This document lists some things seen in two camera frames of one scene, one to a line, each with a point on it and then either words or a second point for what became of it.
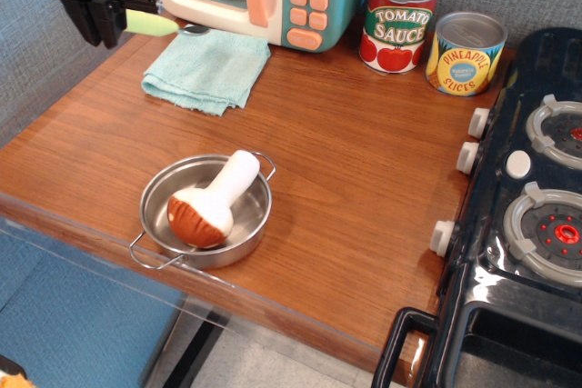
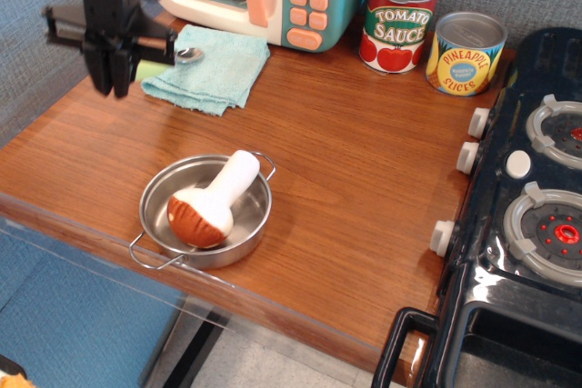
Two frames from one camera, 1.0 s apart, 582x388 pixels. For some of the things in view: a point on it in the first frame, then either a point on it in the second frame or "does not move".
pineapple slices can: x=466 y=54 does not move
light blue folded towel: x=213 y=71 does not move
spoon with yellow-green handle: x=144 y=23 → x=187 y=54
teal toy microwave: x=312 y=1 does not move
